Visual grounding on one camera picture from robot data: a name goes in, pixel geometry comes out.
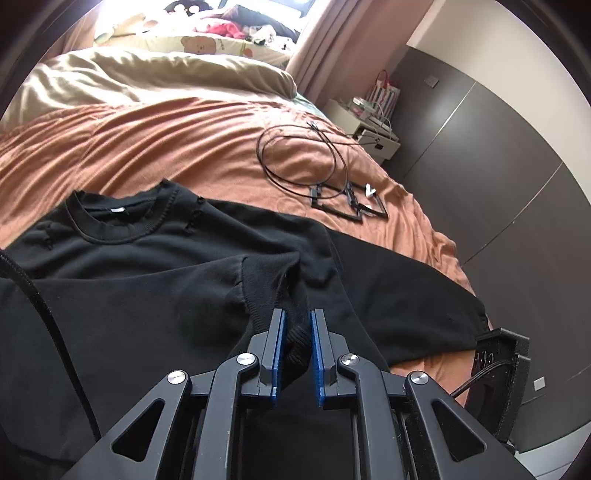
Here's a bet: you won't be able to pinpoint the beige duvet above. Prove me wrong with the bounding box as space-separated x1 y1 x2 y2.
0 48 298 134

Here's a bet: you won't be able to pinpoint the black plush toy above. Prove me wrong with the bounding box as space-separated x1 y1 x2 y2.
164 0 218 17

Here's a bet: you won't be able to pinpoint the black braided cable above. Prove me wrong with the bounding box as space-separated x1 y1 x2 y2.
0 249 102 444

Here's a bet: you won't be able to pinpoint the bear print pillow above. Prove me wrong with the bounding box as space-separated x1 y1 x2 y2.
95 34 296 70

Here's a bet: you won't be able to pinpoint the orange blanket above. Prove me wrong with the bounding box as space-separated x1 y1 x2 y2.
0 92 504 402

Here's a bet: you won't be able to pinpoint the beige plush toy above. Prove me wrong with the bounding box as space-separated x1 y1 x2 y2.
95 11 153 44

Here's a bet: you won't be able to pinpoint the black sweater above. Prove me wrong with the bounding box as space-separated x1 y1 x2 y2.
0 180 490 480

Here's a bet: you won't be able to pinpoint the red cloth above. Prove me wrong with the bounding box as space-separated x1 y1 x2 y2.
194 21 250 40

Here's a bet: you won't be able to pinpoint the striped gift bag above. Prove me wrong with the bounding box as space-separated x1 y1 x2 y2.
366 69 400 121

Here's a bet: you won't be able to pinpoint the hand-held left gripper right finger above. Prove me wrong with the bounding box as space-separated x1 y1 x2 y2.
310 308 536 480

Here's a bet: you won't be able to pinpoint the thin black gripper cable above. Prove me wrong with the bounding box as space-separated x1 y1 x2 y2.
450 360 509 398

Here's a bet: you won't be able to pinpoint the pink curtain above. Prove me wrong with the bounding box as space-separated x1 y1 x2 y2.
286 0 435 104

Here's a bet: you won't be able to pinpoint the black cable coil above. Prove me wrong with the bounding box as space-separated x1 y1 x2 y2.
256 121 365 195

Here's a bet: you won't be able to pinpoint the black angular cable frames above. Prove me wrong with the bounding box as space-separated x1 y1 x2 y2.
309 181 389 223

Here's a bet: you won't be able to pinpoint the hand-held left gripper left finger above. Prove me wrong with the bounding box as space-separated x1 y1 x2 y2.
60 308 289 480

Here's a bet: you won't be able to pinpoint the white nightstand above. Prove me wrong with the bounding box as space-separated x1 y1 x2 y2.
323 97 402 161

